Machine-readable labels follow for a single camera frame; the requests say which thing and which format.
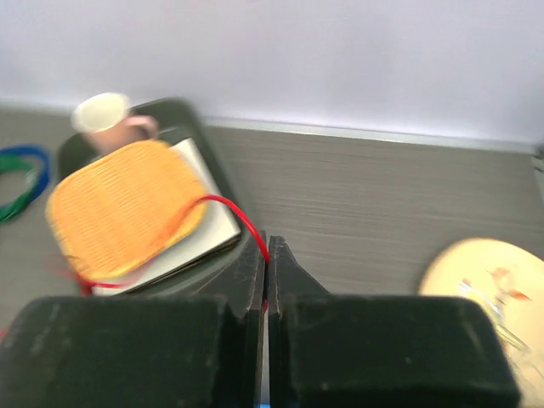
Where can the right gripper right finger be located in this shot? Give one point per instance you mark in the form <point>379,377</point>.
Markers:
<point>328,350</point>

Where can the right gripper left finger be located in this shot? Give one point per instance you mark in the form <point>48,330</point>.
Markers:
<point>192,340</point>

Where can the orange woven mat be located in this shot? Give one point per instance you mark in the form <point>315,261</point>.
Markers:
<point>120,211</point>

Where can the beige painted plate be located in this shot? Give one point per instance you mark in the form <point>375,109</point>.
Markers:
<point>506,281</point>

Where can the pink ceramic mug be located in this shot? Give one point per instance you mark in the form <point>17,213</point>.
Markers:
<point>108,122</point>

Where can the dark grey tray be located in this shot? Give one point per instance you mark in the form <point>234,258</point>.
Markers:
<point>177,121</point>

